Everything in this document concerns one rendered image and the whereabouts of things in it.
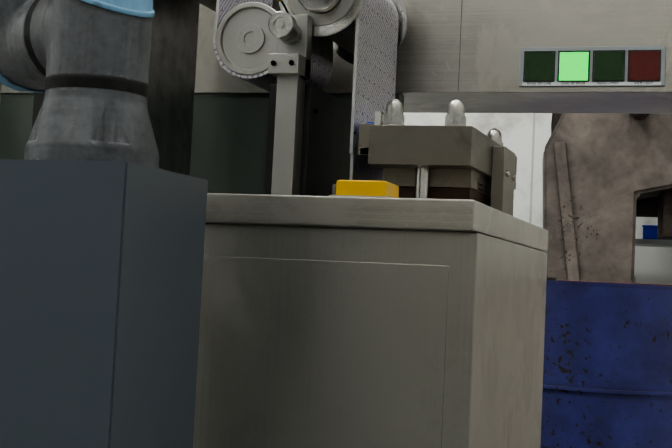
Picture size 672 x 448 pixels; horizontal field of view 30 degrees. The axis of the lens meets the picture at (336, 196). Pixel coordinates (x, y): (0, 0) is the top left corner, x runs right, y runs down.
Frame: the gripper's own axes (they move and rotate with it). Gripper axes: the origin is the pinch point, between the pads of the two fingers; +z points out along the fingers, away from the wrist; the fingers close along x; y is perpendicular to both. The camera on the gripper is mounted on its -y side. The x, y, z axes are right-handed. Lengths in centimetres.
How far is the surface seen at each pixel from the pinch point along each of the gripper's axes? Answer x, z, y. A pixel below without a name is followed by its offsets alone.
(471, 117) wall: 115, 475, 500
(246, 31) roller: 10.7, 6.7, -1.4
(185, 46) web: 30.1, 20.1, 11.8
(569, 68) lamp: -37, 32, 19
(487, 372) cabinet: -34, 27, -51
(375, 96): -8.2, 21.2, -0.8
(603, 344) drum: -33, 155, 55
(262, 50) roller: 7.9, 9.0, -3.5
